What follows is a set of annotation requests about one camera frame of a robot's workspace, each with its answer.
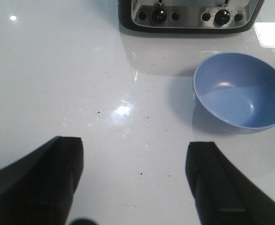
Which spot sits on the blue bowl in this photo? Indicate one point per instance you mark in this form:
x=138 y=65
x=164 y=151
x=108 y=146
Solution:
x=236 y=91

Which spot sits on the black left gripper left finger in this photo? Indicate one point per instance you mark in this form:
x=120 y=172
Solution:
x=38 y=189

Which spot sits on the black and chrome toaster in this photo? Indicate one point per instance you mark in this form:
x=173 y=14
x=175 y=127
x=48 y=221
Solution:
x=189 y=16

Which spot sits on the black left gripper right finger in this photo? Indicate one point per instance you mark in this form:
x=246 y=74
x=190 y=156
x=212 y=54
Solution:
x=222 y=194

